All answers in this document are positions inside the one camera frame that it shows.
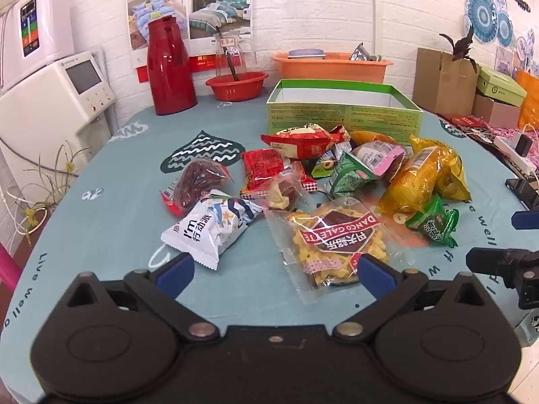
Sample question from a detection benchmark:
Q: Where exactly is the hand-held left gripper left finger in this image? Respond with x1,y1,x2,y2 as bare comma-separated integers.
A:
62,253,220,344

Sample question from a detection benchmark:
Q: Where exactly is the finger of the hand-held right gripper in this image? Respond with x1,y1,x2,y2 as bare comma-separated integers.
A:
466,247,539,278
504,178,539,231

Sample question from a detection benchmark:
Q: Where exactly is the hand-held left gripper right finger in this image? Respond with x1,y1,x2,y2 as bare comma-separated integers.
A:
334,253,492,342

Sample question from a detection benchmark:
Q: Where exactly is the white blue print snack packet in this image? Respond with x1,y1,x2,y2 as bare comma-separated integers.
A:
161,189,264,271

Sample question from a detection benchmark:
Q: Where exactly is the clear packet of yellow puffs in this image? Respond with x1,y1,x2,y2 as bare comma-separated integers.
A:
264,200,415,304

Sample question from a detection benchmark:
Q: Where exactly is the small green snack packet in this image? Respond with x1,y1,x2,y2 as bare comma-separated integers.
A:
405,196,459,248

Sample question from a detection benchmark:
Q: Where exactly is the dark red dates packet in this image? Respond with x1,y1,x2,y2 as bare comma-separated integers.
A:
159,159,235,218

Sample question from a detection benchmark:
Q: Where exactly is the green triangular snack packet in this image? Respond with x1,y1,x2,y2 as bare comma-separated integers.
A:
328,151,390,198

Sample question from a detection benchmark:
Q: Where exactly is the large yellow snack packet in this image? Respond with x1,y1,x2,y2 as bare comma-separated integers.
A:
376,135,471,215

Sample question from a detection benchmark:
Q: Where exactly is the green purple small packet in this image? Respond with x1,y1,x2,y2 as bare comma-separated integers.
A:
311,158,338,178

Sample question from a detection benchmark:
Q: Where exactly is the pink brown snack packet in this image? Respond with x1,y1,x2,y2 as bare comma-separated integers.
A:
351,141,407,177

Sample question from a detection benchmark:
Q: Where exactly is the clear packet with brown cake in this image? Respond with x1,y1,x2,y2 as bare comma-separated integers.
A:
240,164,318,212

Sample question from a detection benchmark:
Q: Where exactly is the orange snack packet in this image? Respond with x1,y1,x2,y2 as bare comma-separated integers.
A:
349,130,399,146

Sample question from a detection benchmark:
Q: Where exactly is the red snack packet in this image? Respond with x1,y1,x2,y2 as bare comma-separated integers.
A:
241,148,295,194

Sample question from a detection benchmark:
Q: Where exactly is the red biscuit packet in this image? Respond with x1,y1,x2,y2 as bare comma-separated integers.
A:
260,123,351,161

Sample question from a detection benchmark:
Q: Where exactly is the green cardboard box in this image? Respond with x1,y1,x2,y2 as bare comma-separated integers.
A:
266,79,424,146

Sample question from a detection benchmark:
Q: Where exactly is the white power strip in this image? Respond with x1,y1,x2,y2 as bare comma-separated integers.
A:
493,135,539,173

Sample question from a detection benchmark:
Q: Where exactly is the small brown cardboard box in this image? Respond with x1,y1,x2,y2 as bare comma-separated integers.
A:
472,93,523,129

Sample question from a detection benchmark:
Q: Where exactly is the orange bag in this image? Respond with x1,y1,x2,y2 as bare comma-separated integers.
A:
516,69,539,129

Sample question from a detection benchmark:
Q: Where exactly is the green shoe box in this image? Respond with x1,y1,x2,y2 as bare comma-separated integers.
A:
477,65,528,108

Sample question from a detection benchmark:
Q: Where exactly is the yellow flower plant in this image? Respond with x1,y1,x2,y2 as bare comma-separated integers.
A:
0,142,91,236

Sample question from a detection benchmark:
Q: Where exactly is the pink object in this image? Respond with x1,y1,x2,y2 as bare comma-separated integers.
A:
0,244,23,291

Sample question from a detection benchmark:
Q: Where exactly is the purple leaf plant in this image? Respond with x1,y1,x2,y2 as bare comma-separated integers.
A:
439,25,481,72

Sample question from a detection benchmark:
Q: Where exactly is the medium blue paper plate decoration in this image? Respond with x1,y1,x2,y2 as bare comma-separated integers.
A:
497,10,515,48

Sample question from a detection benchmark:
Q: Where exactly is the red plastic basin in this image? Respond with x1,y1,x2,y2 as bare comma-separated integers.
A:
205,71,269,102

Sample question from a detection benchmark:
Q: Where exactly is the red thermos jug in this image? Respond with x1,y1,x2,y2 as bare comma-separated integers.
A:
147,15,198,116

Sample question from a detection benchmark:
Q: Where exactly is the orange plastic basket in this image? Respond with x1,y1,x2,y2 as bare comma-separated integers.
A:
270,52,393,85

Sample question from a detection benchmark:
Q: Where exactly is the large blue paper plate decoration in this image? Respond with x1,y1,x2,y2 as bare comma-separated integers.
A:
465,0,499,44

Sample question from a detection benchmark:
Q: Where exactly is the dark stirring stick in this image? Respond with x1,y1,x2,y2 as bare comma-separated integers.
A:
225,48,242,81

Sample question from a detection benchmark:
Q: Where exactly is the white appliance with screen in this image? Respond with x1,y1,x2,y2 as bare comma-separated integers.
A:
0,50,118,207

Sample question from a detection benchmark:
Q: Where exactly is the glass pitcher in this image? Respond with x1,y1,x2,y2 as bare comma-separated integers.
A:
214,34,257,82

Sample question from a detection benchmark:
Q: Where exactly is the blue lid container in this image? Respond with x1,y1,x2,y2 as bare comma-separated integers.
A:
288,48,327,60

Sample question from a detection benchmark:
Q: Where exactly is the white wall conduit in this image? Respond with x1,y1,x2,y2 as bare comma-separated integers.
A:
371,0,382,55

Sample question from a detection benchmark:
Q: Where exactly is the wall calendar poster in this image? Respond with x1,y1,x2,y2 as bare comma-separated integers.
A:
125,0,254,84

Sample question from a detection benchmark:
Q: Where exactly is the white wall water purifier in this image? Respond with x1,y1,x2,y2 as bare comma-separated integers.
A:
0,0,75,89

